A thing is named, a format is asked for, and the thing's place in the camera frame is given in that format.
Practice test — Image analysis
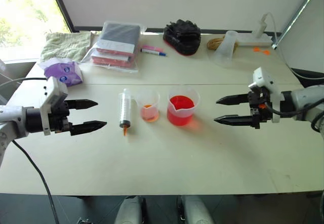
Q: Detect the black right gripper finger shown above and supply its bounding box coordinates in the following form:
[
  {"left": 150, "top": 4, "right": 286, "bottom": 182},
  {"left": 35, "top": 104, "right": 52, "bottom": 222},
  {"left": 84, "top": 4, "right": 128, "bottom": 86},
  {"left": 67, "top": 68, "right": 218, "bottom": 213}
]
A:
[
  {"left": 216, "top": 94, "right": 252, "bottom": 106},
  {"left": 213, "top": 114, "right": 254, "bottom": 128}
]

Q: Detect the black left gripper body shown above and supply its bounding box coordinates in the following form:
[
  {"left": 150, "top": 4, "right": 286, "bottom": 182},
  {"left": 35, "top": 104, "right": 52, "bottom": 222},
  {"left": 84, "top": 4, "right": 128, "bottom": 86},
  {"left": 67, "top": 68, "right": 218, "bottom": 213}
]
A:
[{"left": 48, "top": 100, "right": 74, "bottom": 135}]

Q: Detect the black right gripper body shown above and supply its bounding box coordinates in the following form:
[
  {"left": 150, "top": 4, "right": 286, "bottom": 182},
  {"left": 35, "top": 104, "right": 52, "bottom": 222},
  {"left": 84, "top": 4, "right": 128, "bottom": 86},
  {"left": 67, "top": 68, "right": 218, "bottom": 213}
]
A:
[{"left": 247, "top": 86, "right": 274, "bottom": 130}]

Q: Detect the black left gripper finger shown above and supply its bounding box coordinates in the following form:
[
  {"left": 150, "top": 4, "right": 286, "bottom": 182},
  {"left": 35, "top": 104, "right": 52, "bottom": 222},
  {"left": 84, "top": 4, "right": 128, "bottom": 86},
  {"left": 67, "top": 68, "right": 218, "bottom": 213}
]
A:
[
  {"left": 66, "top": 99, "right": 99, "bottom": 110},
  {"left": 69, "top": 120, "right": 108, "bottom": 137}
]

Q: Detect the clear syringe with orange tip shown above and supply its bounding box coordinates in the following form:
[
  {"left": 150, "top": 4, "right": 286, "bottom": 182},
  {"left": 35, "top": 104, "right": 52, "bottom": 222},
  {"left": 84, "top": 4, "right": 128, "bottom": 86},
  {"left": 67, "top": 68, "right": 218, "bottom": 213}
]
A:
[{"left": 117, "top": 88, "right": 132, "bottom": 137}]

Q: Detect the empty clear plastic cup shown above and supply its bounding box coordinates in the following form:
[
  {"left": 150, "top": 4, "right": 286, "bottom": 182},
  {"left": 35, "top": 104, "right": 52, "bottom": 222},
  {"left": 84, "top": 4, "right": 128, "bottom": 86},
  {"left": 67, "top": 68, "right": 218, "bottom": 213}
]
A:
[{"left": 211, "top": 30, "right": 239, "bottom": 68}]

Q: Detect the beaker with red liquid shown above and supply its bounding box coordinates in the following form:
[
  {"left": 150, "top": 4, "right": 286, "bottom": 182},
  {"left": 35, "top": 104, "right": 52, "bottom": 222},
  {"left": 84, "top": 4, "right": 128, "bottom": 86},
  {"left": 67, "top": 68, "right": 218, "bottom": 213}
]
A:
[{"left": 166, "top": 86, "right": 200, "bottom": 127}]

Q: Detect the small clear plastic cup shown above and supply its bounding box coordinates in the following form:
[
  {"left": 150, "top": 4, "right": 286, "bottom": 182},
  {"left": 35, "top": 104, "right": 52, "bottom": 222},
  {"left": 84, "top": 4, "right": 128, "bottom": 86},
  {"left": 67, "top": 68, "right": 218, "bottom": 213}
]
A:
[{"left": 136, "top": 90, "right": 160, "bottom": 122}]

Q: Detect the purple tissue pack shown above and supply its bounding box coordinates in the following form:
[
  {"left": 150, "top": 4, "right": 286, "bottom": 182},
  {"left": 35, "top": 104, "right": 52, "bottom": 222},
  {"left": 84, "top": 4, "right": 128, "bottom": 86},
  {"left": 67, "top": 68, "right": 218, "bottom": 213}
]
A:
[{"left": 37, "top": 58, "right": 84, "bottom": 87}]

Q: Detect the small orange plastic piece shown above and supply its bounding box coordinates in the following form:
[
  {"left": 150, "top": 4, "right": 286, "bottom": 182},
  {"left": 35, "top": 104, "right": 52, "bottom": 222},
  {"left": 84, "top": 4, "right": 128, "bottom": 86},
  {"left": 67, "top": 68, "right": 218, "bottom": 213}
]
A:
[{"left": 252, "top": 47, "right": 270, "bottom": 56}]

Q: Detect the pale green towel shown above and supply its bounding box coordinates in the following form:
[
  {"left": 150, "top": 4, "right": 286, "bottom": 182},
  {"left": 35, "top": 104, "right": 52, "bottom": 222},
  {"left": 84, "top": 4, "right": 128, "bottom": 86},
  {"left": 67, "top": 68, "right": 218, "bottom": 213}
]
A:
[{"left": 40, "top": 31, "right": 92, "bottom": 63}]

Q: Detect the white power strip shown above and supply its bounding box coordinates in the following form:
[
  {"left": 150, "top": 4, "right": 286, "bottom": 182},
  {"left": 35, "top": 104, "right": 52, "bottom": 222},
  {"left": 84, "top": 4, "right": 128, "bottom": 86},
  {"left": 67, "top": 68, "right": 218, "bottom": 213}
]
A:
[{"left": 235, "top": 31, "right": 271, "bottom": 48}]

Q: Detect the plastic bag of sponges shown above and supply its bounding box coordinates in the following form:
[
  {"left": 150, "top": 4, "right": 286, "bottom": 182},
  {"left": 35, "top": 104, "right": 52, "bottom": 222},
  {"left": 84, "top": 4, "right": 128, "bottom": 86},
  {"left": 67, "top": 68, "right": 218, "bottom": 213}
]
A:
[{"left": 81, "top": 20, "right": 147, "bottom": 73}]

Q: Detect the blue and white marker pen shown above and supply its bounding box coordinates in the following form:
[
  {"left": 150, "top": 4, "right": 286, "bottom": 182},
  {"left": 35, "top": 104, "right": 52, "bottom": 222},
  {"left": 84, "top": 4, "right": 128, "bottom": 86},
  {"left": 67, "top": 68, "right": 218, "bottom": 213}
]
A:
[{"left": 140, "top": 48, "right": 167, "bottom": 57}]

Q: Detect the pink marker pen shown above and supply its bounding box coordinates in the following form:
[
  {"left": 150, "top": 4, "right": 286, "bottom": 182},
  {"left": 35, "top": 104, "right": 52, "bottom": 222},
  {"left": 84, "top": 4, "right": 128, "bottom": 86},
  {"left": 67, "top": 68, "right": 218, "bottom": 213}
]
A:
[{"left": 141, "top": 46, "right": 165, "bottom": 54}]

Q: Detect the grey robot left leg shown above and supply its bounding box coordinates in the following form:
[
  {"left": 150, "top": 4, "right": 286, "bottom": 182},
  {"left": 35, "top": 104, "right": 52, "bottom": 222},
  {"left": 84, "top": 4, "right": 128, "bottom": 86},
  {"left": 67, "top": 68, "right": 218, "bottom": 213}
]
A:
[{"left": 113, "top": 195, "right": 147, "bottom": 224}]

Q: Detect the grey robot leg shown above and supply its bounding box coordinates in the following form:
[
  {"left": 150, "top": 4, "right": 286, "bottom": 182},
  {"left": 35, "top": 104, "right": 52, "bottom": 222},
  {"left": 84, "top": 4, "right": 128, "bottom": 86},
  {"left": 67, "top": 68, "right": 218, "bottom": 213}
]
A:
[
  {"left": 113, "top": 195, "right": 147, "bottom": 224},
  {"left": 177, "top": 195, "right": 216, "bottom": 224}
]

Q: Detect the grey robot right leg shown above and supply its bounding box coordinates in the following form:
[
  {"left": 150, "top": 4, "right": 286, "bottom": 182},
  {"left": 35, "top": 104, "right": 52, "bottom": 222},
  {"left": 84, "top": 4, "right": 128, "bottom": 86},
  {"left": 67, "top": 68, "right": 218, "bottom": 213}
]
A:
[{"left": 177, "top": 195, "right": 216, "bottom": 224}]

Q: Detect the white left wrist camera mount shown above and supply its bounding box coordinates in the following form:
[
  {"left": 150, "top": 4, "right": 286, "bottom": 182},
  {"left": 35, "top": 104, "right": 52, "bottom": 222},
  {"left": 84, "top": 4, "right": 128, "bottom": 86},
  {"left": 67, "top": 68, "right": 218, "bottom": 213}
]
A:
[{"left": 39, "top": 76, "right": 69, "bottom": 136}]

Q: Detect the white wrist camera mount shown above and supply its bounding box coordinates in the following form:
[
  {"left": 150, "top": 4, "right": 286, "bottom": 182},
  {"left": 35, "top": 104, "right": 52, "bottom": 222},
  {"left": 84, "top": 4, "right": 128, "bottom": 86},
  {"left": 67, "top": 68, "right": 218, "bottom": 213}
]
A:
[
  {"left": 39, "top": 76, "right": 69, "bottom": 136},
  {"left": 248, "top": 67, "right": 286, "bottom": 123}
]

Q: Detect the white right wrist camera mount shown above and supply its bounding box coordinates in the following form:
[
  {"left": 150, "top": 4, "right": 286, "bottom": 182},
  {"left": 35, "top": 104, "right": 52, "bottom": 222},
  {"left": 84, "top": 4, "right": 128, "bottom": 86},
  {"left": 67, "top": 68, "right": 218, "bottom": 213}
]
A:
[{"left": 248, "top": 67, "right": 286, "bottom": 123}]

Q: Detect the coil of tan rope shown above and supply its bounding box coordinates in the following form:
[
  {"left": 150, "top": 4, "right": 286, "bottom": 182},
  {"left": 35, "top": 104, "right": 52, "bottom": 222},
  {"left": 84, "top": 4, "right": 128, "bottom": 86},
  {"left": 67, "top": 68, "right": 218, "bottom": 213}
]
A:
[{"left": 207, "top": 35, "right": 239, "bottom": 51}]

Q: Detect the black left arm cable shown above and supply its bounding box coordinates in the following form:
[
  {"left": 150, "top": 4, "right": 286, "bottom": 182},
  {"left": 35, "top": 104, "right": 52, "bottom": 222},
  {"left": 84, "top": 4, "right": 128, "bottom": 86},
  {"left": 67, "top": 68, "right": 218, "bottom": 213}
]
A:
[{"left": 12, "top": 77, "right": 61, "bottom": 224}]

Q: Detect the white plug adapter with cable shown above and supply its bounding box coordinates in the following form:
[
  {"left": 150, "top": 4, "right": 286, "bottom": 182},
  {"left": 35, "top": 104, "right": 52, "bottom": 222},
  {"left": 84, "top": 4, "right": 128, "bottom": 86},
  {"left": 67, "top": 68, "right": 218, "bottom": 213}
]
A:
[{"left": 254, "top": 12, "right": 324, "bottom": 80}]

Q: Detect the black window frame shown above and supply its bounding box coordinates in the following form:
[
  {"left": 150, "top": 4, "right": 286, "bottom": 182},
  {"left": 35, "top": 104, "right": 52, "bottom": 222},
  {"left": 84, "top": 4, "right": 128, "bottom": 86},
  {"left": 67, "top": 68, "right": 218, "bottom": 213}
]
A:
[{"left": 47, "top": 0, "right": 75, "bottom": 32}]

